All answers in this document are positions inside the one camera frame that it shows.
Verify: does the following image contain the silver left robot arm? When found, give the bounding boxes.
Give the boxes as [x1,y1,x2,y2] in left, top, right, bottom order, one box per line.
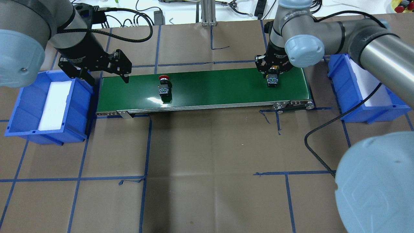
[0,0,132,88]

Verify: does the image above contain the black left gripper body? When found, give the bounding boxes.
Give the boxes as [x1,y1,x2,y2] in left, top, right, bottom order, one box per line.
[58,32,132,81]

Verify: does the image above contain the red push button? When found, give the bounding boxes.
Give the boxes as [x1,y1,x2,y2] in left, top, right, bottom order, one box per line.
[158,75,172,103]

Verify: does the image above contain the blue empty bin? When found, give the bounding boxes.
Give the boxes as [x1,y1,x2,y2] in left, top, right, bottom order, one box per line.
[328,54,411,124]

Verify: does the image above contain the white foam pad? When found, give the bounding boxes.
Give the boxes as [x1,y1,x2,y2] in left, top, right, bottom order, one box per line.
[38,81,71,131]

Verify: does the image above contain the green conveyor belt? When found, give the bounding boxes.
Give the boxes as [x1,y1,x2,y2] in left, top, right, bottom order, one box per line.
[96,68,315,116]

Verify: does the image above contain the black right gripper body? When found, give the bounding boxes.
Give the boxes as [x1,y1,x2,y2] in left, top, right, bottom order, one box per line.
[255,44,293,78]

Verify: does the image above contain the yellow push button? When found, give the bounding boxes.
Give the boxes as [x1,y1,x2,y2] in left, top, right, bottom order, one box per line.
[266,66,280,88]

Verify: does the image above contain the yellow plate of buttons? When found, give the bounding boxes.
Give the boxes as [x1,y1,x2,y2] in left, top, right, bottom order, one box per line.
[390,0,414,13]

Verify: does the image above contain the aluminium frame post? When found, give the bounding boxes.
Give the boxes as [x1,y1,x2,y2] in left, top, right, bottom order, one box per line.
[200,0,217,27]

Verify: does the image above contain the black power adapter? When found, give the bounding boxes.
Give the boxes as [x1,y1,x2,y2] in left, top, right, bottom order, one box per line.
[153,10,165,25]

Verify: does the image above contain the white foam pad empty bin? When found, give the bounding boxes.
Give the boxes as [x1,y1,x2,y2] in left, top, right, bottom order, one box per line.
[349,59,392,107]

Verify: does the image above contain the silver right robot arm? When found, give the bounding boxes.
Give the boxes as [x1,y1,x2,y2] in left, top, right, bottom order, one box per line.
[255,0,413,233]

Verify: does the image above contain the blue bin with buttons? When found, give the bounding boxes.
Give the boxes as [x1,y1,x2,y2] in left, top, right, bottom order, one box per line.
[5,70,93,145]

